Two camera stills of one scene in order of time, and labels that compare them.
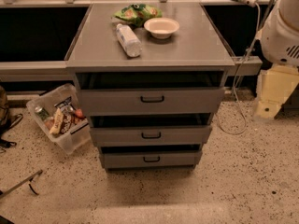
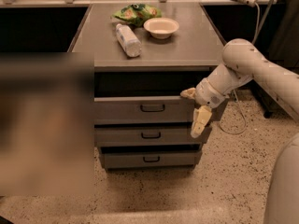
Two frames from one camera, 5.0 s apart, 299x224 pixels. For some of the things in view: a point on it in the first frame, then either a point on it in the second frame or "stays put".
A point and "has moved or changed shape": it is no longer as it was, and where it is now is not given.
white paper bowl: x=162 y=27 stays put
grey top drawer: x=151 y=102 has moved or changed shape
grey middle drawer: x=151 y=136 stays put
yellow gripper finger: x=277 y=83 -> x=206 y=94
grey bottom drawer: x=150 y=159 stays put
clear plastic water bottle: x=129 y=40 stays put
